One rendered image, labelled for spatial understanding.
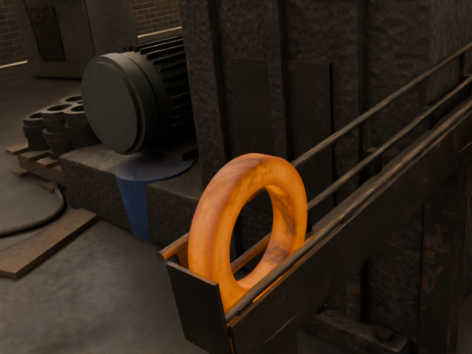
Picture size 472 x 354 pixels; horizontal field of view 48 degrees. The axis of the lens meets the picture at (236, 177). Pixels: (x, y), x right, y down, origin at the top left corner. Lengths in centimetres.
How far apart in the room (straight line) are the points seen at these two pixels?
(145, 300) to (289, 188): 117
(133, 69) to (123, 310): 82
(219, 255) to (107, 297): 127
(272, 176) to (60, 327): 123
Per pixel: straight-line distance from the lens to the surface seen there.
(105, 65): 199
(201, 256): 55
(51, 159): 273
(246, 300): 59
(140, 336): 161
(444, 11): 116
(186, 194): 179
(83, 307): 179
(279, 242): 67
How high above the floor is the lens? 97
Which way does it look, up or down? 23 degrees down
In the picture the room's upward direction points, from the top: 6 degrees counter-clockwise
